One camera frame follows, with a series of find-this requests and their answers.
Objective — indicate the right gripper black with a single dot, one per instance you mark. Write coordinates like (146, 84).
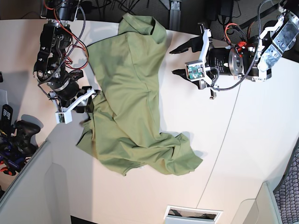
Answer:
(68, 90)

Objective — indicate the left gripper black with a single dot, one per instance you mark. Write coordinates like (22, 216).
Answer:
(229, 62)

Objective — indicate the green t-shirt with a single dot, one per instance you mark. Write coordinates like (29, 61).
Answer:
(123, 130)

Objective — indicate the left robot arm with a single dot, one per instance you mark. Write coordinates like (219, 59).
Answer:
(265, 48)

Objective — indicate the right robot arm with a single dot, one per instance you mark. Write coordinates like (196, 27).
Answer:
(53, 66)

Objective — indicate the black power adapter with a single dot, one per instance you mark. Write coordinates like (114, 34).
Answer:
(225, 7)

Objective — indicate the black game controller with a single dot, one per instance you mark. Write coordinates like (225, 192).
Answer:
(24, 132)

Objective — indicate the black remote control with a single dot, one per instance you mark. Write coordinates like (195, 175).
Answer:
(6, 117)

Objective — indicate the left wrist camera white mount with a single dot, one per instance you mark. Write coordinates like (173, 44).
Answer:
(196, 68)

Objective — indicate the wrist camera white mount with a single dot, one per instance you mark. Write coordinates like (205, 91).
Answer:
(196, 68)
(64, 109)

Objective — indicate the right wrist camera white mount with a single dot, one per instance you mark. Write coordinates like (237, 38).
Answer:
(64, 109)

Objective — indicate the aluminium extrusion post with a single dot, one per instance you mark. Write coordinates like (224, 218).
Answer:
(175, 15)

